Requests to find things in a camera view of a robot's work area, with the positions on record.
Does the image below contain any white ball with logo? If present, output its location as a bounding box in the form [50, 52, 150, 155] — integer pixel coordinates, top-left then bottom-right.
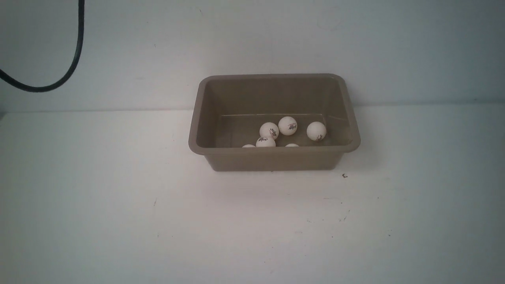
[278, 116, 298, 136]

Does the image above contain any tan plastic storage bin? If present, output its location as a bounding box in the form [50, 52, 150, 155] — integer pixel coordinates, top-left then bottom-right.
[188, 73, 361, 172]

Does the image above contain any black camera cable image left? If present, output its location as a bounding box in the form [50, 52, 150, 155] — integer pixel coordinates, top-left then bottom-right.
[0, 0, 85, 93]

